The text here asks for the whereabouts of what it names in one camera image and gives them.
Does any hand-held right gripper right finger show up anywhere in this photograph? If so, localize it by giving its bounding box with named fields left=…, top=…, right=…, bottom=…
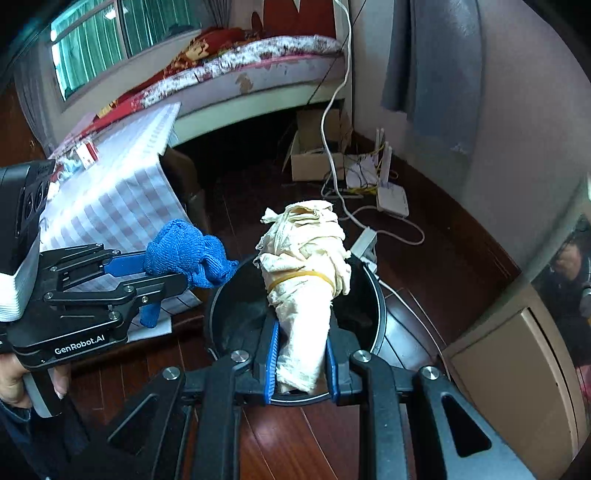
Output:
left=323, top=318, right=536, bottom=480

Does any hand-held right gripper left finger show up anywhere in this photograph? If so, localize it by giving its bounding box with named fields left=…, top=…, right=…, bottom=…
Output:
left=106, top=318, right=282, bottom=480

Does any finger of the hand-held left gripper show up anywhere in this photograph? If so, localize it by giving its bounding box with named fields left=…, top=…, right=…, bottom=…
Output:
left=45, top=272, right=191, bottom=320
left=43, top=243, right=149, bottom=289

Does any blue knitted cloth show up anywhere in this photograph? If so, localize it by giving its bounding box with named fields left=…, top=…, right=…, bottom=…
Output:
left=139, top=219, right=240, bottom=329

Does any black plastic bucket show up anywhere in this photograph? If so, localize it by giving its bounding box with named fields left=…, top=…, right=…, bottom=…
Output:
left=209, top=254, right=386, bottom=407

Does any beige rag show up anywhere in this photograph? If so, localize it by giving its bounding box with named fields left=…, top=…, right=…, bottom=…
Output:
left=255, top=199, right=352, bottom=396

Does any red paper cup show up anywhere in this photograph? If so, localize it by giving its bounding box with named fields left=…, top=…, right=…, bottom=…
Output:
left=75, top=141, right=100, bottom=165

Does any person's left hand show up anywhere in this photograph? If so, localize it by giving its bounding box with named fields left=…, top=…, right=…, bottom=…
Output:
left=0, top=354, right=70, bottom=409

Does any checkered tablecloth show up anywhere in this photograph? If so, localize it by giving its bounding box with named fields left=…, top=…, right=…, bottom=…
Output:
left=39, top=102, right=205, bottom=343

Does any white washing machine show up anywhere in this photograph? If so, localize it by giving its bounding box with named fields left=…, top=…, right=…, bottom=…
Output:
left=441, top=175, right=591, bottom=462

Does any white router with antennas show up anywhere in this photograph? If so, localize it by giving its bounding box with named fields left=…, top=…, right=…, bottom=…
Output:
left=375, top=129, right=411, bottom=219

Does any cardboard box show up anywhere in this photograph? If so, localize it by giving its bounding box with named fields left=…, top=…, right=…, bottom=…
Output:
left=283, top=108, right=354, bottom=182

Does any small white modem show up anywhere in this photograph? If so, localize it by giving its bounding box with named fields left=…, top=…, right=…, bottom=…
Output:
left=346, top=154, right=380, bottom=191

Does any window with green curtain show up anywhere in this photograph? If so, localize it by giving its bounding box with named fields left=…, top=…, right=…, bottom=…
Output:
left=48, top=0, right=214, bottom=101

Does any red printed blanket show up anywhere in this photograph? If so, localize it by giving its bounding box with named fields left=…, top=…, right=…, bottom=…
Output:
left=99, top=25, right=259, bottom=116

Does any grey patterned curtain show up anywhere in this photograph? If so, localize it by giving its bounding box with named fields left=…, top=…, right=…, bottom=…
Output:
left=381, top=0, right=484, bottom=154

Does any white cable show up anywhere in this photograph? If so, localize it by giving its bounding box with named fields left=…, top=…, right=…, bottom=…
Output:
left=321, top=0, right=426, bottom=246

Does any bed frame with red headboard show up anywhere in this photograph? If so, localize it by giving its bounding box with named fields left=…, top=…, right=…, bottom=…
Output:
left=178, top=0, right=354, bottom=145

